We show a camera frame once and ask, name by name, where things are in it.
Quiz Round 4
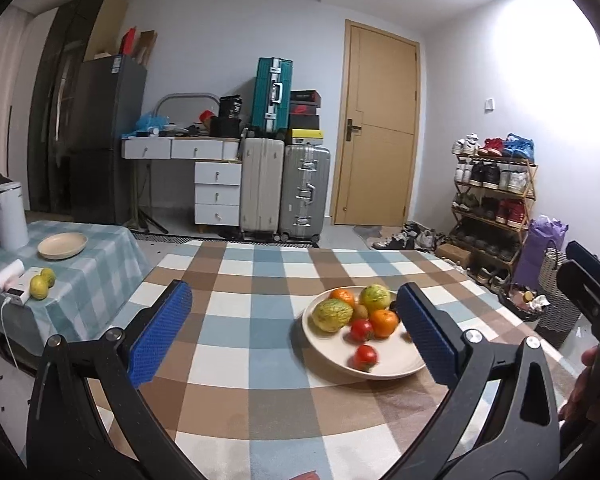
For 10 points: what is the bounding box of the large cream plate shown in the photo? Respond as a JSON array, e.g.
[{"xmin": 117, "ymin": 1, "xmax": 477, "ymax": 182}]
[{"xmin": 301, "ymin": 287, "xmax": 428, "ymax": 380}]

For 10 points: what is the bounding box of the folded brown cardboard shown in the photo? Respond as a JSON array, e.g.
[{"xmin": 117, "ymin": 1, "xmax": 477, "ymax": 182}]
[{"xmin": 137, "ymin": 30, "xmax": 158, "ymax": 68}]

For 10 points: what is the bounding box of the grey refrigerator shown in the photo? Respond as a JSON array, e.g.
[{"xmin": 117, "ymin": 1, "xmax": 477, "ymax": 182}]
[{"xmin": 70, "ymin": 55, "xmax": 148, "ymax": 226}]

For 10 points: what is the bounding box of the silver suitcase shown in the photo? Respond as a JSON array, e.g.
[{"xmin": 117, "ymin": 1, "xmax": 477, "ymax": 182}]
[{"xmin": 279, "ymin": 144, "xmax": 332, "ymax": 242}]

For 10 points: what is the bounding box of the green guava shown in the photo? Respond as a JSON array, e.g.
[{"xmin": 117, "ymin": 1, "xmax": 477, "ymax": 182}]
[{"xmin": 312, "ymin": 298, "xmax": 354, "ymax": 333}]

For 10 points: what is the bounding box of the wooden shoe rack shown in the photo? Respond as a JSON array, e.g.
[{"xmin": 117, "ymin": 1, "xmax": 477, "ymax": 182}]
[{"xmin": 450, "ymin": 152, "xmax": 539, "ymax": 281}]

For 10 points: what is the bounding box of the plain black shoebox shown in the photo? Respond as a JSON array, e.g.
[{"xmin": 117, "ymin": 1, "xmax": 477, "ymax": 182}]
[{"xmin": 288, "ymin": 113, "xmax": 321, "ymax": 131}]

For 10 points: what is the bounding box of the black case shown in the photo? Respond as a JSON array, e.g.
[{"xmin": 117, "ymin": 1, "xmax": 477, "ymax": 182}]
[{"xmin": 209, "ymin": 116, "xmax": 242, "ymax": 138}]

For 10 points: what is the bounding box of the large orange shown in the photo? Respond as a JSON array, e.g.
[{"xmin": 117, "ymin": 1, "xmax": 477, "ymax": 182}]
[{"xmin": 369, "ymin": 309, "xmax": 400, "ymax": 339}]

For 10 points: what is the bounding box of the teal suitcase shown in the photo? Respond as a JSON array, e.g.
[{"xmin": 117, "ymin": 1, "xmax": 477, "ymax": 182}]
[{"xmin": 251, "ymin": 56, "xmax": 294, "ymax": 136}]

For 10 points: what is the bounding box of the wooden door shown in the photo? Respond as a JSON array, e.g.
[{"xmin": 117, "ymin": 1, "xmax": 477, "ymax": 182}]
[{"xmin": 331, "ymin": 19, "xmax": 421, "ymax": 227}]

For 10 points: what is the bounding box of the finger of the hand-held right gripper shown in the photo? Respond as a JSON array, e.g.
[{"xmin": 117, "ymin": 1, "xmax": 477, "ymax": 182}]
[
  {"xmin": 556, "ymin": 259, "xmax": 600, "ymax": 346},
  {"xmin": 565, "ymin": 240, "xmax": 600, "ymax": 274}
]

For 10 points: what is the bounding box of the black tripod stand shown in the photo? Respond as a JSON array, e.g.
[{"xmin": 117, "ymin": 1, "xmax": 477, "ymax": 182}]
[{"xmin": 125, "ymin": 207, "xmax": 170, "ymax": 235}]

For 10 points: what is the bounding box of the pile of worn sneakers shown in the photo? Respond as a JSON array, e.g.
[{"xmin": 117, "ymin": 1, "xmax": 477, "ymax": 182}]
[{"xmin": 371, "ymin": 221, "xmax": 448, "ymax": 252}]

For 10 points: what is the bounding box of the red paper bag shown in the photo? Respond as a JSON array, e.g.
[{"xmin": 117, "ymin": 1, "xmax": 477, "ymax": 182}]
[{"xmin": 120, "ymin": 27, "xmax": 140, "ymax": 56}]

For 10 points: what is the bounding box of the grey arched frame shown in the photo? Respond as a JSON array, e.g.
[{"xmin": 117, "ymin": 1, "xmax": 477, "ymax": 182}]
[{"xmin": 154, "ymin": 92, "xmax": 221, "ymax": 128}]

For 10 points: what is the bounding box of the tan cardboard board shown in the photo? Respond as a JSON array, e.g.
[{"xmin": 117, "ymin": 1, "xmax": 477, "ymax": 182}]
[{"xmin": 82, "ymin": 0, "xmax": 129, "ymax": 63}]

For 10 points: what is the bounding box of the black printed bag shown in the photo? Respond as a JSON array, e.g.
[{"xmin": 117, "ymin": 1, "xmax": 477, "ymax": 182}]
[{"xmin": 218, "ymin": 95, "xmax": 243, "ymax": 121}]

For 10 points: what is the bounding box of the white cable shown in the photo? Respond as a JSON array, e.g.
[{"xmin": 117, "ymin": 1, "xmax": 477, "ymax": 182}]
[{"xmin": 0, "ymin": 296, "xmax": 36, "ymax": 376}]

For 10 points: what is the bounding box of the yellow white shoebox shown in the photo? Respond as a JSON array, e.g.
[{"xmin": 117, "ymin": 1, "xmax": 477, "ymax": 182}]
[{"xmin": 289, "ymin": 128, "xmax": 325, "ymax": 147}]

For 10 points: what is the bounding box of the person's right hand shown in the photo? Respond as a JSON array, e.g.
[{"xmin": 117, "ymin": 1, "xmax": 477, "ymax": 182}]
[{"xmin": 557, "ymin": 345, "xmax": 600, "ymax": 423}]

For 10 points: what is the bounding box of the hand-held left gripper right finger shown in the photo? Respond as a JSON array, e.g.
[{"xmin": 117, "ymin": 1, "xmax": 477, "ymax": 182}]
[{"xmin": 380, "ymin": 281, "xmax": 563, "ymax": 480}]

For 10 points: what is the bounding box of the green checked tablecloth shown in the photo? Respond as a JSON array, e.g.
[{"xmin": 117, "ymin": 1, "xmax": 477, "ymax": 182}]
[{"xmin": 0, "ymin": 220, "xmax": 153, "ymax": 361}]

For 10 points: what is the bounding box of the yellow guava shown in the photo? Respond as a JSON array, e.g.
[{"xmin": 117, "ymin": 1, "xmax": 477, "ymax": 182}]
[{"xmin": 358, "ymin": 284, "xmax": 392, "ymax": 312}]

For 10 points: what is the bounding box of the shoe rack with shoes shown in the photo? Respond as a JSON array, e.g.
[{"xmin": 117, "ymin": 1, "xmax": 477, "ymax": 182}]
[{"xmin": 451, "ymin": 132, "xmax": 537, "ymax": 291}]

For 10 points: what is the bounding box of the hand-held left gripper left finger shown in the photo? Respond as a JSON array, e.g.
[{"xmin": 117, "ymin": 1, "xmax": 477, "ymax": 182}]
[{"xmin": 25, "ymin": 280, "xmax": 195, "ymax": 480}]

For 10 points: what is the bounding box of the small orange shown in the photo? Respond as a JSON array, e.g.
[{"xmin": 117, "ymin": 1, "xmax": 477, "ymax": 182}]
[{"xmin": 329, "ymin": 287, "xmax": 356, "ymax": 309}]

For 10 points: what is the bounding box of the grey woven basket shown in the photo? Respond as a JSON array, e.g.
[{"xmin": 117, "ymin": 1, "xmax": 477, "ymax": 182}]
[{"xmin": 534, "ymin": 247, "xmax": 583, "ymax": 350}]

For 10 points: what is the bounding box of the white thermos jug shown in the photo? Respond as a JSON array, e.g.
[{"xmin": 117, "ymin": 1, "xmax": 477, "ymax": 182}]
[{"xmin": 0, "ymin": 181, "xmax": 29, "ymax": 251}]

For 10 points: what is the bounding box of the small beige plate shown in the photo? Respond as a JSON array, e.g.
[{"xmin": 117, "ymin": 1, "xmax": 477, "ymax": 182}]
[{"xmin": 36, "ymin": 232, "xmax": 89, "ymax": 261}]

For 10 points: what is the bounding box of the dark tall cabinet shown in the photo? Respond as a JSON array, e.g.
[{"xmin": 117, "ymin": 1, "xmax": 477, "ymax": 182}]
[{"xmin": 27, "ymin": 0, "xmax": 126, "ymax": 216}]

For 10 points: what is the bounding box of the white desk with drawers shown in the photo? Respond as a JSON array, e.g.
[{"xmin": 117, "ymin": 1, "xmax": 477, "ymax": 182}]
[{"xmin": 121, "ymin": 135, "xmax": 243, "ymax": 233}]

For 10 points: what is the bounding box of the beige suitcase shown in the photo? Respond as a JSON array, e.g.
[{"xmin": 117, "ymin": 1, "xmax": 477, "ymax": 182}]
[{"xmin": 240, "ymin": 136, "xmax": 286, "ymax": 241}]

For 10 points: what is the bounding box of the blue plastic bag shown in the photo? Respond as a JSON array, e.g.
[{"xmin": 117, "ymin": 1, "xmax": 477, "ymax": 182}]
[{"xmin": 135, "ymin": 112, "xmax": 173, "ymax": 136}]

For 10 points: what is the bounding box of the white handheld device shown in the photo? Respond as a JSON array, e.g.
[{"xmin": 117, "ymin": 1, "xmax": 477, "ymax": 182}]
[{"xmin": 0, "ymin": 260, "xmax": 43, "ymax": 306}]

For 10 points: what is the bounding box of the small cardboard box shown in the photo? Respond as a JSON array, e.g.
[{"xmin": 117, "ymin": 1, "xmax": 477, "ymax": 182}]
[{"xmin": 435, "ymin": 243, "xmax": 473, "ymax": 268}]

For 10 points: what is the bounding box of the purple plastic bag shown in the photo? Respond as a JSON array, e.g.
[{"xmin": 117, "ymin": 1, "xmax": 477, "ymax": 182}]
[{"xmin": 511, "ymin": 215, "xmax": 570, "ymax": 286}]

